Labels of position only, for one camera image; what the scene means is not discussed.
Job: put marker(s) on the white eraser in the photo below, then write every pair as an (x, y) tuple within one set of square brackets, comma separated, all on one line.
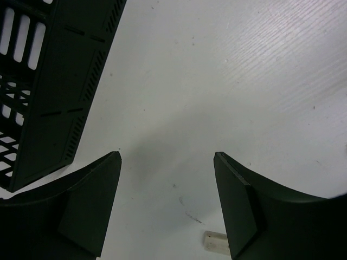
[(216, 242)]

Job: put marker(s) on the black three-slot file organizer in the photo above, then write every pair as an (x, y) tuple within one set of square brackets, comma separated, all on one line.
[(49, 75)]

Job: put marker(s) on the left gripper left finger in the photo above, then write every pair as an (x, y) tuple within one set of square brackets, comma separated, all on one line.
[(64, 219)]

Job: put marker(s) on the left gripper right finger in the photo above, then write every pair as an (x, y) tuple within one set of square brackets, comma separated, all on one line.
[(267, 220)]

